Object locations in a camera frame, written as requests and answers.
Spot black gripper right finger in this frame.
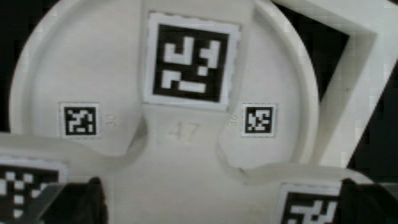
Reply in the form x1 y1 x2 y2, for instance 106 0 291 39
333 179 398 224

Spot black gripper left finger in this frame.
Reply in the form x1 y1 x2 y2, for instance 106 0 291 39
15 177 108 224

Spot white cross-shaped table base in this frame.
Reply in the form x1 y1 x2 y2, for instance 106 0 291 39
0 0 398 224

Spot white round table top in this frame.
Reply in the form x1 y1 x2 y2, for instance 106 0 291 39
8 0 317 169

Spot white front fence bar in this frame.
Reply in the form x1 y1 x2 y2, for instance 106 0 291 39
275 0 398 167

